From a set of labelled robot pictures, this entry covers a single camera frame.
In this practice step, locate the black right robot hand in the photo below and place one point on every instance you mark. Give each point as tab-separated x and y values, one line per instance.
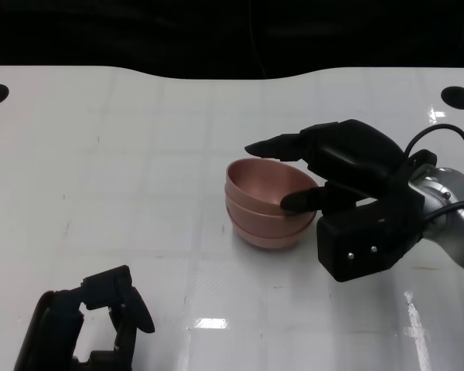
352	154

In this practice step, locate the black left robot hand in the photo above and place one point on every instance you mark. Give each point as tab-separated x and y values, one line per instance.
50	328

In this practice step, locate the pink bowl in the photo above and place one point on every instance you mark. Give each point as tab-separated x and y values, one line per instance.
259	181
241	208
270	240

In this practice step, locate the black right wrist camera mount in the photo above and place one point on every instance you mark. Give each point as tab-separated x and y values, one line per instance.
355	239

